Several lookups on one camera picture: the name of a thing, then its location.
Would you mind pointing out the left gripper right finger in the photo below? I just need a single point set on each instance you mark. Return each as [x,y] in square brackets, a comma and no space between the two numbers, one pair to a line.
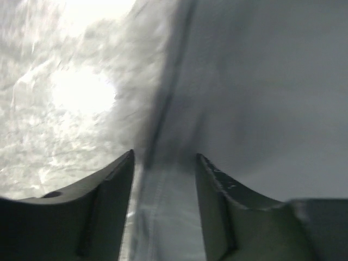
[241,224]

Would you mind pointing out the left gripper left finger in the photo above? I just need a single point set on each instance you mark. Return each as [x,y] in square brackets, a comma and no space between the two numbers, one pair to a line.
[82,221]

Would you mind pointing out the dark grey t-shirt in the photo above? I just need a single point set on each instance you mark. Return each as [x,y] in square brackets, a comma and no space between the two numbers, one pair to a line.
[260,89]

